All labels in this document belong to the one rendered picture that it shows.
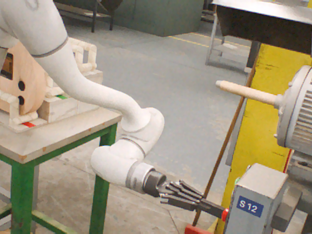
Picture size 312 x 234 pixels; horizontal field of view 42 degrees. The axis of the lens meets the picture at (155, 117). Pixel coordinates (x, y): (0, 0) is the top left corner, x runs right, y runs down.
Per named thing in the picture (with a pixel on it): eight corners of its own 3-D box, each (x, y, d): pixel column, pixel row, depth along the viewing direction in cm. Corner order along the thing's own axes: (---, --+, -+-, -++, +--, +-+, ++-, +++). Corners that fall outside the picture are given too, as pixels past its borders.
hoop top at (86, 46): (97, 52, 177) (98, 45, 176) (92, 53, 174) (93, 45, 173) (64, 42, 186) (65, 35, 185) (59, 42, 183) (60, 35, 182)
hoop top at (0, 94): (21, 105, 150) (21, 97, 149) (14, 107, 147) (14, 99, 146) (-13, 89, 159) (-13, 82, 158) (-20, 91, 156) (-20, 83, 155)
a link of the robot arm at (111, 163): (121, 178, 118) (144, 145, 125) (79, 159, 125) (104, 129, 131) (127, 196, 126) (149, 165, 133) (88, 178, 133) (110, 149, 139)
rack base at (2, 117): (49, 124, 160) (49, 121, 160) (17, 134, 148) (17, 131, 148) (3, 102, 173) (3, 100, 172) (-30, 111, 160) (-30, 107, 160)
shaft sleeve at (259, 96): (274, 102, 123) (274, 107, 126) (277, 94, 124) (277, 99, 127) (219, 86, 130) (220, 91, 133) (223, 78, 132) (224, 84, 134)
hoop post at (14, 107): (20, 124, 153) (21, 101, 149) (13, 126, 150) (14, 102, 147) (14, 122, 154) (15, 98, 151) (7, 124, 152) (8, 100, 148)
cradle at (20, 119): (39, 119, 159) (39, 112, 158) (15, 127, 149) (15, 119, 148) (33, 117, 160) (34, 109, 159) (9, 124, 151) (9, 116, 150)
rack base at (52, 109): (77, 114, 173) (79, 94, 170) (48, 124, 160) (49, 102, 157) (32, 96, 186) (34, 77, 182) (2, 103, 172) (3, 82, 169)
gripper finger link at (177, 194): (167, 183, 119) (164, 185, 118) (201, 199, 114) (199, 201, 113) (165, 194, 120) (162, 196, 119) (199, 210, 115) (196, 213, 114)
